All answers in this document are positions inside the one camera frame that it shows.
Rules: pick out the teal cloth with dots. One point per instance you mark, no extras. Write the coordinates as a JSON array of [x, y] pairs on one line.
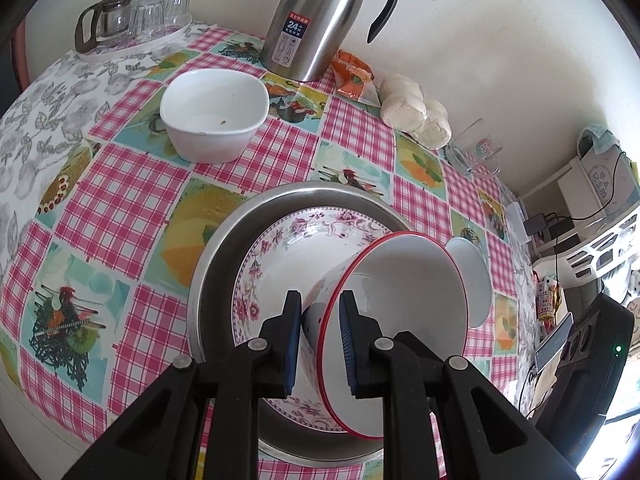
[[597, 135]]

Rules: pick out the black charger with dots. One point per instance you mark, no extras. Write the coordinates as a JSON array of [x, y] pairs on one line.
[[536, 224]]

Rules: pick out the bag of steamed buns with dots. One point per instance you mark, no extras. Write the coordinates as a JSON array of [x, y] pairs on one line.
[[415, 110]]

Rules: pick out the pale blue bowl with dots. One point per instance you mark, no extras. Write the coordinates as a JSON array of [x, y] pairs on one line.
[[472, 280]]

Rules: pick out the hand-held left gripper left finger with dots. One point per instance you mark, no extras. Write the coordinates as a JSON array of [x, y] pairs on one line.
[[292, 355]]

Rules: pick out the white oval tray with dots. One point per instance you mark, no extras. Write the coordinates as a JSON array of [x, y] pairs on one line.
[[150, 42]]

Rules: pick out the grey floral tablecloth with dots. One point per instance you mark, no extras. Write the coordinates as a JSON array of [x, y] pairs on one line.
[[50, 110]]

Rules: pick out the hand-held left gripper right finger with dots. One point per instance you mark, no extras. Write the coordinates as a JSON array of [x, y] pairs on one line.
[[349, 352]]

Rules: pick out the white shelf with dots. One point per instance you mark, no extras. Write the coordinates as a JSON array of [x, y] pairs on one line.
[[555, 192]]

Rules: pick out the pink floral round plate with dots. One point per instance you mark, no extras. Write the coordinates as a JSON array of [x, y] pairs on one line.
[[280, 260]]

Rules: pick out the strawberry print bowl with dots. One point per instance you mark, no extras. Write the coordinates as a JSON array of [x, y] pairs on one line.
[[410, 300]]

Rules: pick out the white square bowl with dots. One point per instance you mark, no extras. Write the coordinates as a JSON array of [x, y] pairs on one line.
[[215, 105]]

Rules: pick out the small printed bottle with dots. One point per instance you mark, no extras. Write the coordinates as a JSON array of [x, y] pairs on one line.
[[546, 300]]

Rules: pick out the stainless steel thermos jug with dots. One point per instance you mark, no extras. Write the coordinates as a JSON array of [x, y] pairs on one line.
[[310, 20]]

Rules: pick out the clear glass mug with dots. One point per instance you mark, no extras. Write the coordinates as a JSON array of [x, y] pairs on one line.
[[475, 152]]

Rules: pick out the white plastic rack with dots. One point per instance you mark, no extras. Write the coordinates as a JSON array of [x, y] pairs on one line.
[[600, 255]]

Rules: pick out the beige paper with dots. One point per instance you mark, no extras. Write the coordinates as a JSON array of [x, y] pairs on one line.
[[545, 387]]

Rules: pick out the pink checked tablecloth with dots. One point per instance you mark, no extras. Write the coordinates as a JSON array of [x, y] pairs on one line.
[[125, 185]]

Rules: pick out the orange snack packet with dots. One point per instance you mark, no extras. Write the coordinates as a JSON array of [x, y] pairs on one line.
[[352, 75]]

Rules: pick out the stainless steel round plate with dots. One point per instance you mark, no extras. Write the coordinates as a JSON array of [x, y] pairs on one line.
[[220, 270]]

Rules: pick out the smartphone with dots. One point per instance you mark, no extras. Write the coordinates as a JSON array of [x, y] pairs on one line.
[[555, 342]]

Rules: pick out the white power strip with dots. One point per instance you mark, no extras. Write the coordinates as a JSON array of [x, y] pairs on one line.
[[516, 222]]

